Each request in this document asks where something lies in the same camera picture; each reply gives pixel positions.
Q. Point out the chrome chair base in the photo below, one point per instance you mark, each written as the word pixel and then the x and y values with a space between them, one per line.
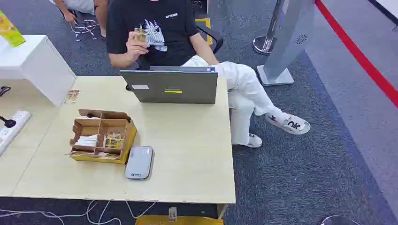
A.
pixel 84 28

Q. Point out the white power strip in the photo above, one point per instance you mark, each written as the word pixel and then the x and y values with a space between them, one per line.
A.
pixel 14 125

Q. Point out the yellow green carton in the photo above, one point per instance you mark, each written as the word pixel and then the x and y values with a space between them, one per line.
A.
pixel 11 32

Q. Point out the flat yellow cards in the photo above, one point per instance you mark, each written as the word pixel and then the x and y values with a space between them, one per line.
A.
pixel 93 154

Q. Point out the black power plug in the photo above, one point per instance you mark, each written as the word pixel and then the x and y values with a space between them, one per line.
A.
pixel 9 123

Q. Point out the yellow box under desk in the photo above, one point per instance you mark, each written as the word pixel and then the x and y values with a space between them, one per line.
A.
pixel 180 221

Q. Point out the chrome stanchion post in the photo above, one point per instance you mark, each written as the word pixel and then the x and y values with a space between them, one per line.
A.
pixel 264 43

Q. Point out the white cabinet block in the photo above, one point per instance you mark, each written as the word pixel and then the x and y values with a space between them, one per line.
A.
pixel 40 65

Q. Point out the crouching person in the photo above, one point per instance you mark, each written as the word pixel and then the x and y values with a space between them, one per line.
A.
pixel 101 15

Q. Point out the wooden card box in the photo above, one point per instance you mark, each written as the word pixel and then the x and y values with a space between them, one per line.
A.
pixel 127 136

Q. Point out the small clear clip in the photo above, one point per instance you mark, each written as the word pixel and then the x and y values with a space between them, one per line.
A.
pixel 173 214

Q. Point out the grey kiosk stand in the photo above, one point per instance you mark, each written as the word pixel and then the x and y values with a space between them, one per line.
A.
pixel 289 40

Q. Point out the person's right hand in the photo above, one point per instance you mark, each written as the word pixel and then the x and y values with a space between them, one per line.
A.
pixel 135 48

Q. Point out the yellow card stack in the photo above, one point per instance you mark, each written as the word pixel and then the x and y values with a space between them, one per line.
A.
pixel 113 140

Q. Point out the white card stack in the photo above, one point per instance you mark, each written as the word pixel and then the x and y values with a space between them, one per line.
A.
pixel 87 141

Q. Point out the red floor tape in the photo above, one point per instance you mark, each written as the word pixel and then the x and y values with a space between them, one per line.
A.
pixel 357 54

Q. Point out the grey laptop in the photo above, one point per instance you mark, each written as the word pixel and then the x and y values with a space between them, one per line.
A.
pixel 174 87

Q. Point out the seated person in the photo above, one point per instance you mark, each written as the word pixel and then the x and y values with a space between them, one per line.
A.
pixel 174 34

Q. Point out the printed card on desk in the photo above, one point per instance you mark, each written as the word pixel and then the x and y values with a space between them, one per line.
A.
pixel 72 96

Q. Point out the black office chair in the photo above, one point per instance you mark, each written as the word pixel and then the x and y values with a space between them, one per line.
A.
pixel 214 38

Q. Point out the round grey base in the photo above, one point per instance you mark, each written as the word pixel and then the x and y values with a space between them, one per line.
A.
pixel 339 221

